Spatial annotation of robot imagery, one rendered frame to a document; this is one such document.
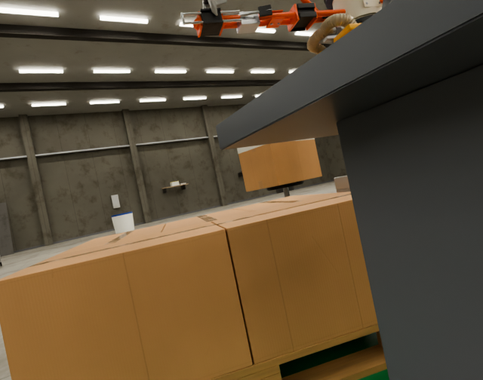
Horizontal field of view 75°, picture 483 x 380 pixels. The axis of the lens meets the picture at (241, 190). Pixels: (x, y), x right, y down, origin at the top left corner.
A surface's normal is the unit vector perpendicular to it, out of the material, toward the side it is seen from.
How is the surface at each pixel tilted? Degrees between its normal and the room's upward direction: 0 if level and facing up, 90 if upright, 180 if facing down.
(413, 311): 90
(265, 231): 90
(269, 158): 90
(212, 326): 90
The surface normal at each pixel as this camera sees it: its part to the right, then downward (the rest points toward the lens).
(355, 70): -0.86, 0.18
